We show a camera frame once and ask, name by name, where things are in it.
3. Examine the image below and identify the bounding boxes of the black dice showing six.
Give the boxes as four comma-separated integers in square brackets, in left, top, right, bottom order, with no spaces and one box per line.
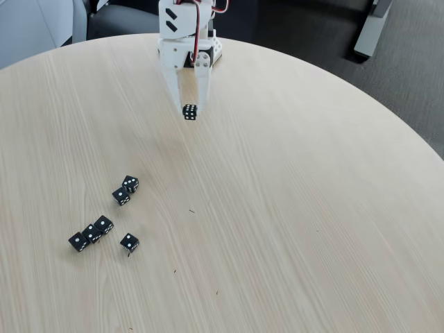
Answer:
[182,103,199,121]

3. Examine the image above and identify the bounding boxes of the black dice showing three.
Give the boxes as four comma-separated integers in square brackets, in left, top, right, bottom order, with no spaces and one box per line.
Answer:
[121,175,140,194]

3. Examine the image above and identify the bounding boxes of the black dice showing one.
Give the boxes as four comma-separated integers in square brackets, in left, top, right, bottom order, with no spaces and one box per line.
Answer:
[93,215,114,236]
[67,232,91,253]

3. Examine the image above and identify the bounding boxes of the dark grey office chair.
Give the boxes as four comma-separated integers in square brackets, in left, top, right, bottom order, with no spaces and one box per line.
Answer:
[86,2,160,41]

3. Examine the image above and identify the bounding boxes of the white cabinet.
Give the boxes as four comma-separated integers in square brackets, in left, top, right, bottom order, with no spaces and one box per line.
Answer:
[0,0,87,70]

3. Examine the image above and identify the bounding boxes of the grey desk leg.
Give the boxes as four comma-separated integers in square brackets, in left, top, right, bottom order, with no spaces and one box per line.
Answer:
[353,0,395,59]

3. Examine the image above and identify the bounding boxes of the red black servo cable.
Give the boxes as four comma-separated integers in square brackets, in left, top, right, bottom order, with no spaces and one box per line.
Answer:
[193,0,205,65]
[211,0,232,16]

